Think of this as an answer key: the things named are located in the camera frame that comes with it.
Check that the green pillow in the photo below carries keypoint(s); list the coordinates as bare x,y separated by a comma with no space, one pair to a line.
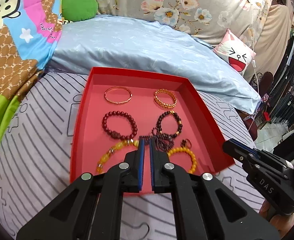
79,7

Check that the smooth gold bangle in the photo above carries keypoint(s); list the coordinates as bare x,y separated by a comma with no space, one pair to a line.
106,97

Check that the grey striped bed sheet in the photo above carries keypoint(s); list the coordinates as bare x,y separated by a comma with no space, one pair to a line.
37,142

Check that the red cardboard box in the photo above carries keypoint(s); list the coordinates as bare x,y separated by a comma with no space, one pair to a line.
97,120

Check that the colourful cartoon blanket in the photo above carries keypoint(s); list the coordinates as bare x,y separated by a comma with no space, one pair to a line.
12,55

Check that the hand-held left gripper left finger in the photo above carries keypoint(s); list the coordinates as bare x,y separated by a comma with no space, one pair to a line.
140,165

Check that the beige cloth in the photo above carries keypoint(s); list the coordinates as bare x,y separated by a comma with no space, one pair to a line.
274,42

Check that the person's right hand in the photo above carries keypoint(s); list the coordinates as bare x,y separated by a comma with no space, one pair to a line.
281,226

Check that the grey floral quilt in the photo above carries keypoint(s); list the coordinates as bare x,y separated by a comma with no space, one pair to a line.
211,0

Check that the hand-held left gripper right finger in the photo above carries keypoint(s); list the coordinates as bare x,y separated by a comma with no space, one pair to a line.
152,165

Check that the black metal bed frame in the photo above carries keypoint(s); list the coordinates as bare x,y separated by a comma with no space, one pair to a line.
264,80

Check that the rack of dark clothes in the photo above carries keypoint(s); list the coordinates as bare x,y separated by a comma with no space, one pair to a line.
289,80

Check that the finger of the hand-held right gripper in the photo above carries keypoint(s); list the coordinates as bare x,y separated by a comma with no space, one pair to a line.
241,156
266,157

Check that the laughing cat face pillow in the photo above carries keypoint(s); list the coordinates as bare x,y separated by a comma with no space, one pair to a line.
236,55

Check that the light blue pillow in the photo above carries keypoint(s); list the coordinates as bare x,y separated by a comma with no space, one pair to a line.
137,47

